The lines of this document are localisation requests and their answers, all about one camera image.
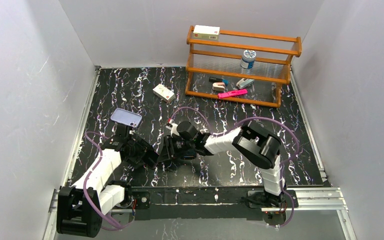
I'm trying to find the orange wooden shelf rack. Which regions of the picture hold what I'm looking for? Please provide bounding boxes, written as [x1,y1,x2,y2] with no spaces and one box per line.
[185,25,303,108]

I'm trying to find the white box on shelf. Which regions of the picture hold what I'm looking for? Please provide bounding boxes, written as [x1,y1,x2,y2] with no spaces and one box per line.
[192,25,220,41]

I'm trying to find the pink highlighter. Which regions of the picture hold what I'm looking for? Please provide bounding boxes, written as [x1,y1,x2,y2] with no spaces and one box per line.
[217,89,248,99]

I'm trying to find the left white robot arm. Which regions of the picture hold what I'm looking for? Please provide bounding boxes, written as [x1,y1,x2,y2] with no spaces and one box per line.
[56,124,159,238]

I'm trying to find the white red small box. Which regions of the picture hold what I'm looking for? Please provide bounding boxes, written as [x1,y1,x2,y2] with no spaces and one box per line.
[152,84,175,103]

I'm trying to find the beige small stapler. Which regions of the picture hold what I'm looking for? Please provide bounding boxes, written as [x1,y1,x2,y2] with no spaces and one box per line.
[212,82,226,92]

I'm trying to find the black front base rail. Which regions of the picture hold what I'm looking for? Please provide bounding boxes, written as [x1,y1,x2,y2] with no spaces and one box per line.
[128,186,282,221]

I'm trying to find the white smartphone dark screen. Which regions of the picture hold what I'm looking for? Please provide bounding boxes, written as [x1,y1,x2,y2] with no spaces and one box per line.
[181,150,197,160]

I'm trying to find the lavender smartphone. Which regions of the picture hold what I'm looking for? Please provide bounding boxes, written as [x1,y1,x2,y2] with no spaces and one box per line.
[110,108,142,128]

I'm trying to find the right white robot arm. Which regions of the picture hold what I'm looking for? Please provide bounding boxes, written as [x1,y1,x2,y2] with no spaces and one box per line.
[157,120,285,206]

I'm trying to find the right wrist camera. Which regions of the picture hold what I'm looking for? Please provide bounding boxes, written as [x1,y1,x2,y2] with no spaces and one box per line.
[165,119,180,137]

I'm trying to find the blue white round jar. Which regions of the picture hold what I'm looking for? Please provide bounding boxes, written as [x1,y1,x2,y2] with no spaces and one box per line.
[240,49,257,69]

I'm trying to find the black teal marker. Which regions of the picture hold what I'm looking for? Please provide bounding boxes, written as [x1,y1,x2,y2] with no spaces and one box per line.
[208,76,229,86]

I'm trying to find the white teal stapler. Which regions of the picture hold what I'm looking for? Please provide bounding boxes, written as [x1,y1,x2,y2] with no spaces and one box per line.
[236,78,255,90]

